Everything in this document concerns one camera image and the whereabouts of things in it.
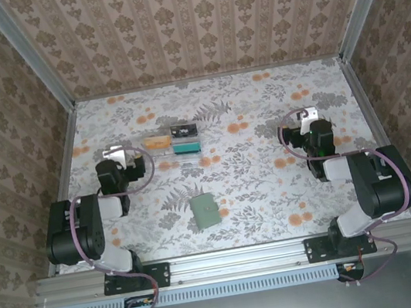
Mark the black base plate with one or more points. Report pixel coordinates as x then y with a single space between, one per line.
316 251
158 275

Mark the aluminium mounting rail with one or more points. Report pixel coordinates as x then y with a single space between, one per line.
238 260

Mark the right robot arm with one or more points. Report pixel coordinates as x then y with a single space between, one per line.
375 189

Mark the teal card with dark stripe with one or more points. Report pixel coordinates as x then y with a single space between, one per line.
187 148

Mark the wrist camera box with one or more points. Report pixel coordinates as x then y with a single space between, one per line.
115 154
310 114

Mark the sage green card holder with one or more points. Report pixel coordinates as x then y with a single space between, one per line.
206 210

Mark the orange card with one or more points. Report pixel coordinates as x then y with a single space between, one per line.
157 142

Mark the aluminium back rail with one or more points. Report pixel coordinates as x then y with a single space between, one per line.
209 78

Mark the aluminium side rail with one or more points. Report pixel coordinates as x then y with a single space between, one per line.
364 97
66 144

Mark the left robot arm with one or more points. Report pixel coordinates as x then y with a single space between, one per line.
92 226

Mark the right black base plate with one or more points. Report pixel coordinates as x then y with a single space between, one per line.
316 251

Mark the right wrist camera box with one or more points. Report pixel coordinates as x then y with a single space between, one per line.
310 114

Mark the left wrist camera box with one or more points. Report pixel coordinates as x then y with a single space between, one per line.
115 154

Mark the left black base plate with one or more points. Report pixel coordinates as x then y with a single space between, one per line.
158 275

